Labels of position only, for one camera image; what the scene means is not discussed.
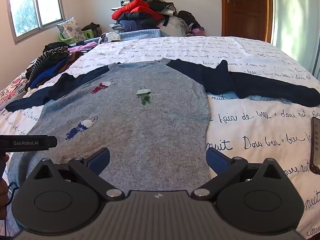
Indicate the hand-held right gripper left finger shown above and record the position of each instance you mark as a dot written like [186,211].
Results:
[100,160]

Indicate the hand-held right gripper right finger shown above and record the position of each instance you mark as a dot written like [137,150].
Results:
[218,160]

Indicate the grey sweater with navy sleeves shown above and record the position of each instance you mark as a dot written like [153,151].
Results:
[150,130]

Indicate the heap of dark clothes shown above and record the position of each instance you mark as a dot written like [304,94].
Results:
[140,23]

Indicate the person's left hand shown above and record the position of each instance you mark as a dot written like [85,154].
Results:
[3,190]

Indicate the white script-printed bed cover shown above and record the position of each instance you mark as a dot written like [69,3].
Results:
[250,122]

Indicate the red floral bed sheet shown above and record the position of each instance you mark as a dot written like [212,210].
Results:
[11,90]

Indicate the pile of mixed garments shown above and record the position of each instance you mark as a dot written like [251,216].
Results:
[50,72]

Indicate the black smartphone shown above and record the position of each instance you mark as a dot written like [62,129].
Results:
[316,150]

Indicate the purple garment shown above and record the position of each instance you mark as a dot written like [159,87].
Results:
[82,47]

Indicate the floral pillow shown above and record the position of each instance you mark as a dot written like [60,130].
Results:
[71,28]

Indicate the green plastic chair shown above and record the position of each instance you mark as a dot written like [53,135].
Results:
[88,33]

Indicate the pink bag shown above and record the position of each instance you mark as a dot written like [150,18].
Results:
[198,32]

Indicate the light blue quilt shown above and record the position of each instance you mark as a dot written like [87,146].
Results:
[145,33]

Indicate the sliding glass window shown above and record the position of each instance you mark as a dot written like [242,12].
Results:
[25,7]

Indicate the brown wooden door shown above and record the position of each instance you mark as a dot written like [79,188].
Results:
[245,12]

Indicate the red puffer jacket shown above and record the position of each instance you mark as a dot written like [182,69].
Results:
[135,7]

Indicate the frosted wardrobe door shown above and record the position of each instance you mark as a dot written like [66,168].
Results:
[295,17]

